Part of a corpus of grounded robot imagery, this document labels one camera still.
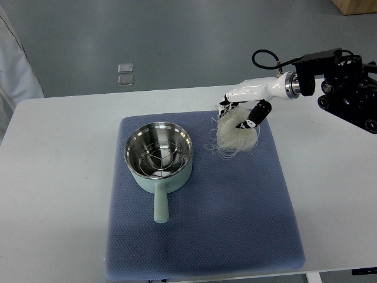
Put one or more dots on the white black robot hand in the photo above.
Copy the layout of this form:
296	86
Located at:
260	90

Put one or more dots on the white vermicelli nest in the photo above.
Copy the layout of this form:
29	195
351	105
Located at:
226	139

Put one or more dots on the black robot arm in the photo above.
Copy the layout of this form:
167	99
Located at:
348	91

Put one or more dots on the mint green pot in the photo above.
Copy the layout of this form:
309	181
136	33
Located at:
159	135

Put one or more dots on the wooden box corner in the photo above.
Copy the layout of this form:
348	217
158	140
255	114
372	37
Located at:
356	7

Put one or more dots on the blue textured mat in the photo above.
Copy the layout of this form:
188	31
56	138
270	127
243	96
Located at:
232	215

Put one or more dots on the upper floor socket plate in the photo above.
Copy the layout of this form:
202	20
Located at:
125	68

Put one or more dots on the black control box under table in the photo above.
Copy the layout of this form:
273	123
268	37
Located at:
364	271

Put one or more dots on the white cloth at left edge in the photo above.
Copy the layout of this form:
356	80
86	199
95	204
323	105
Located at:
18	81

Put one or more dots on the round wire steaming rack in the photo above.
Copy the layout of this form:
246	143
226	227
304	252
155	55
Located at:
160	162

